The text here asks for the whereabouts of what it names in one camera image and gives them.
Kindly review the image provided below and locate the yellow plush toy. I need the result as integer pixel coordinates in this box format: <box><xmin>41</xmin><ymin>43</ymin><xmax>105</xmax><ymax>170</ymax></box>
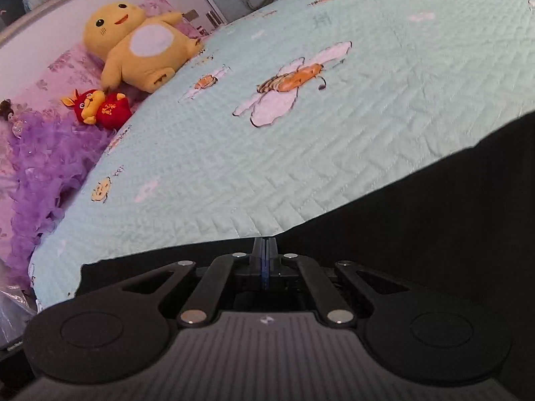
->
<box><xmin>84</xmin><ymin>2</ymin><xmax>204</xmax><ymax>93</ymax></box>

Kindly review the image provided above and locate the bee print quilted bedspread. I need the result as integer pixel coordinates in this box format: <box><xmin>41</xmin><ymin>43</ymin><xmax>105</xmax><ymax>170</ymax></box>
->
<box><xmin>29</xmin><ymin>0</ymin><xmax>535</xmax><ymax>305</ymax></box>

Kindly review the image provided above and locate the clear plastic bag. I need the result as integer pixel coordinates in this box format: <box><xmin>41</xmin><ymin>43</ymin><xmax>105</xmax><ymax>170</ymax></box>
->
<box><xmin>0</xmin><ymin>280</ymin><xmax>38</xmax><ymax>343</ymax></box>

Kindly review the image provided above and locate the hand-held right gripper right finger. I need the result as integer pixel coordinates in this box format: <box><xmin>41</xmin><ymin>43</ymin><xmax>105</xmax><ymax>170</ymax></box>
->
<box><xmin>265</xmin><ymin>237</ymin><xmax>412</xmax><ymax>328</ymax></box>

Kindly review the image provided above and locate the black long-sleeved shirt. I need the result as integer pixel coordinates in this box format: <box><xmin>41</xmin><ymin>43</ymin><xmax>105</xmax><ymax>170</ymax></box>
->
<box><xmin>77</xmin><ymin>113</ymin><xmax>535</xmax><ymax>401</ymax></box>

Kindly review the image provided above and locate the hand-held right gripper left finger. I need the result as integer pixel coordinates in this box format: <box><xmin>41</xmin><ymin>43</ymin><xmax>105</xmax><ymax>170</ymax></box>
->
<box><xmin>121</xmin><ymin>237</ymin><xmax>265</xmax><ymax>328</ymax></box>

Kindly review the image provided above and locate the red plush toy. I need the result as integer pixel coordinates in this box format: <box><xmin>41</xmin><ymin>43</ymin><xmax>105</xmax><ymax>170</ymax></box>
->
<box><xmin>62</xmin><ymin>89</ymin><xmax>132</xmax><ymax>130</ymax></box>

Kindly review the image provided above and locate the pink floral pillow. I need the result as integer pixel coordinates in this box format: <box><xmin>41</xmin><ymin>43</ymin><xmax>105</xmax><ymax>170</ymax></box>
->
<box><xmin>0</xmin><ymin>0</ymin><xmax>218</xmax><ymax>260</ymax></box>

